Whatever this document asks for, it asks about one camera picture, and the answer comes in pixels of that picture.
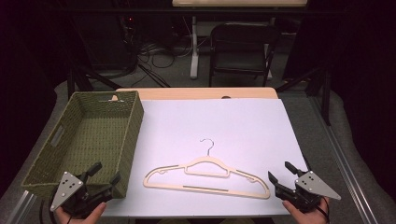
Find beige table with white legs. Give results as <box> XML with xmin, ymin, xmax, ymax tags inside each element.
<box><xmin>171</xmin><ymin>0</ymin><xmax>309</xmax><ymax>80</ymax></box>

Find black folding chair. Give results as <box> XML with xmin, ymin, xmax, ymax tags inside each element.
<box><xmin>207</xmin><ymin>22</ymin><xmax>280</xmax><ymax>89</ymax></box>

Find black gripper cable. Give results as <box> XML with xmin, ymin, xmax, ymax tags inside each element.
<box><xmin>314</xmin><ymin>196</ymin><xmax>332</xmax><ymax>224</ymax></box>
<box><xmin>38</xmin><ymin>199</ymin><xmax>61</xmax><ymax>224</ymax></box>

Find white table sheet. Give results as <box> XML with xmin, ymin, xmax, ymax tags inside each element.
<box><xmin>102</xmin><ymin>97</ymin><xmax>309</xmax><ymax>218</ymax></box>

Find green woven basket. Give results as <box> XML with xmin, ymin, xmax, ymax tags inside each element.
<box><xmin>21</xmin><ymin>90</ymin><xmax>145</xmax><ymax>201</ymax></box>

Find person's left hand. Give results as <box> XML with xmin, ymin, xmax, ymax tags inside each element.
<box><xmin>54</xmin><ymin>202</ymin><xmax>107</xmax><ymax>224</ymax></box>

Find aluminium rail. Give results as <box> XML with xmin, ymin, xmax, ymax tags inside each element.
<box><xmin>5</xmin><ymin>189</ymin><xmax>35</xmax><ymax>224</ymax></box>
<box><xmin>310</xmin><ymin>95</ymin><xmax>379</xmax><ymax>224</ymax></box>

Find black metal stand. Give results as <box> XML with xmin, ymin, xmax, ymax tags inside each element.
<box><xmin>65</xmin><ymin>63</ymin><xmax>123</xmax><ymax>101</ymax></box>
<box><xmin>275</xmin><ymin>65</ymin><xmax>332</xmax><ymax>127</ymax></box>

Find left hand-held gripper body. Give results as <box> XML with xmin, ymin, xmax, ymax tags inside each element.
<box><xmin>49</xmin><ymin>171</ymin><xmax>115</xmax><ymax>218</ymax></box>

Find black floor cables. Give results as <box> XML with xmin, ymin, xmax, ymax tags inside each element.
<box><xmin>130</xmin><ymin>39</ymin><xmax>194</xmax><ymax>89</ymax></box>

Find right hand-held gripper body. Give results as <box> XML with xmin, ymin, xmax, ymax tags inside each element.
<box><xmin>274</xmin><ymin>170</ymin><xmax>342</xmax><ymax>215</ymax></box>

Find person's right hand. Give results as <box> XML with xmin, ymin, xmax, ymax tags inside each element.
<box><xmin>281</xmin><ymin>197</ymin><xmax>331</xmax><ymax>224</ymax></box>

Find beige clothes hanger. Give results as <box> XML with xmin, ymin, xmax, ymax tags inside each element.
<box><xmin>142</xmin><ymin>138</ymin><xmax>272</xmax><ymax>201</ymax></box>

